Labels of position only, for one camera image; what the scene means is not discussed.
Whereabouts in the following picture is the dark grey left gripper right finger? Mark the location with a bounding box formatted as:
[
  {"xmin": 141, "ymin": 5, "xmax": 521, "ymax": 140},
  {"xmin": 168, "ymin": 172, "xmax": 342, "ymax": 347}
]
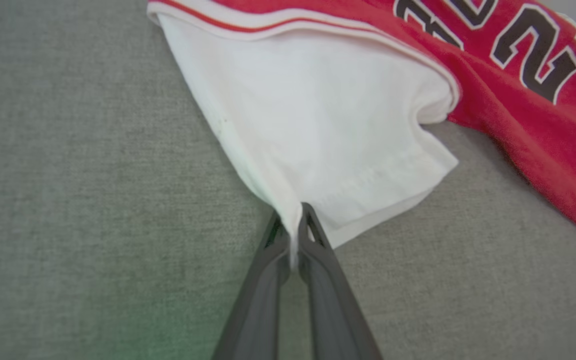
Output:
[{"xmin": 297, "ymin": 202, "xmax": 384, "ymax": 360}]

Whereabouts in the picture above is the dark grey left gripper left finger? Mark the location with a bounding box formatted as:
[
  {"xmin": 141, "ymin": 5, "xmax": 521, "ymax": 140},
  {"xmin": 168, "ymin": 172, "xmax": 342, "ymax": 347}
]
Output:
[{"xmin": 211, "ymin": 210, "xmax": 292, "ymax": 360}]

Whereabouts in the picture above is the red Bulls 23 jersey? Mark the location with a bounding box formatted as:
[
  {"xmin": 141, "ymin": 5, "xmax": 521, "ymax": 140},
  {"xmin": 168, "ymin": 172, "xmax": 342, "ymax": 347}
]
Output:
[{"xmin": 146, "ymin": 0, "xmax": 576, "ymax": 249}]

